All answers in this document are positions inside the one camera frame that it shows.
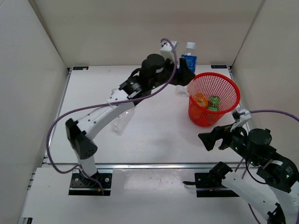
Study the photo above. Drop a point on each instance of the blue label clear bottle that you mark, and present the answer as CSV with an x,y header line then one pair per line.
x,y
191,61

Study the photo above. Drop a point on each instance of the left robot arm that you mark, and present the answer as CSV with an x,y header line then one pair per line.
x,y
81,132

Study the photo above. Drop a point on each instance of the clear unlabelled plastic bottle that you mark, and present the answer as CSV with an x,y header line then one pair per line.
x,y
121,122

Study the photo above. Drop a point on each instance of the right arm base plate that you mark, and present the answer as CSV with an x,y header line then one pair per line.
x,y
207,186

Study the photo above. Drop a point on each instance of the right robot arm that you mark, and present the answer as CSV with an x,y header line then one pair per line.
x,y
279,173

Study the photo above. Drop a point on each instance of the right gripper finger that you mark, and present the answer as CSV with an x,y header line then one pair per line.
x,y
209,139
235,115

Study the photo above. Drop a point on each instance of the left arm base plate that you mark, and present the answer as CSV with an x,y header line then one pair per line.
x,y
81,186

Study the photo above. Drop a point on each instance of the orange bottle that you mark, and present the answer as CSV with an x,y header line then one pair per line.
x,y
200,99
195,111

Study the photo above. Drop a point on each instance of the green plastic bottle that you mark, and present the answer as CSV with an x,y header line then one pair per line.
x,y
214,103

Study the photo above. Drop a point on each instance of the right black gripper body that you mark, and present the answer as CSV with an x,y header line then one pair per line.
x,y
237,145

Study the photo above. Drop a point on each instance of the corner dark label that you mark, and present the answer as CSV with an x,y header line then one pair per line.
x,y
80,68
218,66

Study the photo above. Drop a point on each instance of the right corner dark label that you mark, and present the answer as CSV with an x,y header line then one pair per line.
x,y
218,66

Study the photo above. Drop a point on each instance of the red mesh plastic bin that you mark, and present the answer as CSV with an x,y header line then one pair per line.
x,y
212,95

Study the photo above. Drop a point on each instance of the left corner dark label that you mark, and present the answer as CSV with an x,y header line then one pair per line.
x,y
80,68

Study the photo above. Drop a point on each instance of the aluminium table edge rail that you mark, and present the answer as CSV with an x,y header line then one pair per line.
x,y
154,165

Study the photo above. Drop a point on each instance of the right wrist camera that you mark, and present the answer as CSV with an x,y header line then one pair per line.
x,y
244,117

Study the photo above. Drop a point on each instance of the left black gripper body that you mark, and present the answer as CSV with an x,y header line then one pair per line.
x,y
167,71

